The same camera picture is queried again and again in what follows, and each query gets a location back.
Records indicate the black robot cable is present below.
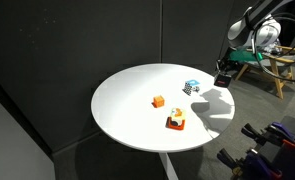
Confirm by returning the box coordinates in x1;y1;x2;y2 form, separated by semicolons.
251;12;295;84

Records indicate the purple clamp with orange tip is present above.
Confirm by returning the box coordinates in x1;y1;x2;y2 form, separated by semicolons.
265;121;295;149

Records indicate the black soft letter A block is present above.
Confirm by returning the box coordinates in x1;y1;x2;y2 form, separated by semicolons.
213;72;233;89

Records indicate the small orange wooden cube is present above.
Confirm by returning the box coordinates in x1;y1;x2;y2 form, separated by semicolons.
152;95;166;109

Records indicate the white table pedestal leg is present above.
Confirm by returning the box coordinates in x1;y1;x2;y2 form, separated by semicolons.
158;152;180;180

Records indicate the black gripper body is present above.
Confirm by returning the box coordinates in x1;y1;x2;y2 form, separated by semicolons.
220;55;243;72

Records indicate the blue soft number 4 block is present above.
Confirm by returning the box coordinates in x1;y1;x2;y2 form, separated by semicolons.
182;79;202;97

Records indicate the large purple black clamp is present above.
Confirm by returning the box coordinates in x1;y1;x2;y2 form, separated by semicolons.
216;147;284;180

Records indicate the wooden sawhorse stool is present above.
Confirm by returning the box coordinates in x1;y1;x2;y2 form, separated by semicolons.
234;45;295;101

